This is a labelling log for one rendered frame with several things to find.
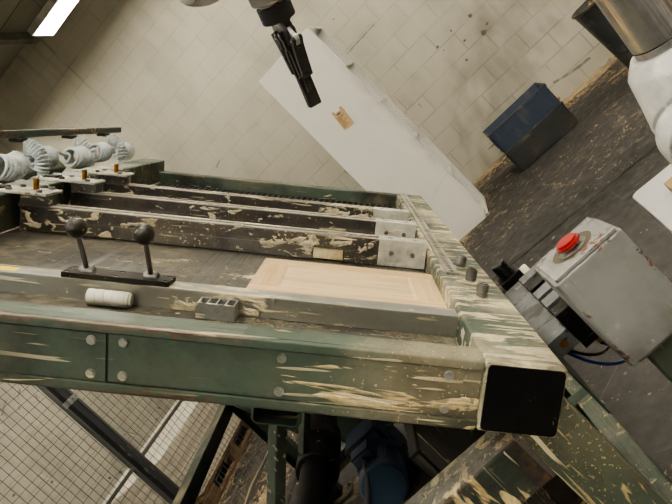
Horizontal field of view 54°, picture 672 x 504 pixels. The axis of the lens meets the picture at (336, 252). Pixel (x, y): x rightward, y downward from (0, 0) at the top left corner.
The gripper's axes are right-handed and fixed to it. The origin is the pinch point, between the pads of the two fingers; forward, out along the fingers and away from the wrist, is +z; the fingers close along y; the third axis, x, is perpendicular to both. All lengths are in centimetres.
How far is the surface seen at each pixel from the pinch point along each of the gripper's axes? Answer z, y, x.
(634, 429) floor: 136, -27, -47
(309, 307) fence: 22, -40, 28
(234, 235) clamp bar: 30.6, 18.8, 28.3
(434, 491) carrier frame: 43, -71, 29
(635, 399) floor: 138, -18, -57
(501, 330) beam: 31, -63, 5
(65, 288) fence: 4, -19, 64
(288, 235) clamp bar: 35.5, 12.4, 16.5
